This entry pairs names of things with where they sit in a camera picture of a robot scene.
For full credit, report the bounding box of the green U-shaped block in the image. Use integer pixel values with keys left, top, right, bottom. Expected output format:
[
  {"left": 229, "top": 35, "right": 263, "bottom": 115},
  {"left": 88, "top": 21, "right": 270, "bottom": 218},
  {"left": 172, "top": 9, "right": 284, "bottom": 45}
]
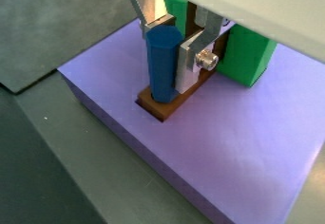
[{"left": 164, "top": 0, "right": 276, "bottom": 87}]

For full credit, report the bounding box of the purple base block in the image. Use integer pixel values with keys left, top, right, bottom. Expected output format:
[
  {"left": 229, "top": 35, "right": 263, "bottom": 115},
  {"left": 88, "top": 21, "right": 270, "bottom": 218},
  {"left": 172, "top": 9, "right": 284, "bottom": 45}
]
[{"left": 58, "top": 23, "right": 325, "bottom": 224}]

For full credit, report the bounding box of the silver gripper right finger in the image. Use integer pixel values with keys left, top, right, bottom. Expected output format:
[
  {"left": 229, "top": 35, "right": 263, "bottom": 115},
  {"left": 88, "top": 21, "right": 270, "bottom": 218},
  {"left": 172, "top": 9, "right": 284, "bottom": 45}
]
[{"left": 175, "top": 7, "right": 225, "bottom": 94}]

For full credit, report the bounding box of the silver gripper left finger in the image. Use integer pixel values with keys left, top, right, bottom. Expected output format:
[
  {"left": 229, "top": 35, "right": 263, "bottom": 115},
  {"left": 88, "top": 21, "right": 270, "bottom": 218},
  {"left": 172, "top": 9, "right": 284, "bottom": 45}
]
[{"left": 129, "top": 0, "right": 175, "bottom": 36}]

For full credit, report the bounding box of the blue peg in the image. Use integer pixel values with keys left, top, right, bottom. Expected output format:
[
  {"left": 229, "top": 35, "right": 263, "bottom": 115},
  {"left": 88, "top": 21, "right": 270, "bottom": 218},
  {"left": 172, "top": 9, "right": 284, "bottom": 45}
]
[{"left": 145, "top": 25, "right": 183, "bottom": 103}]

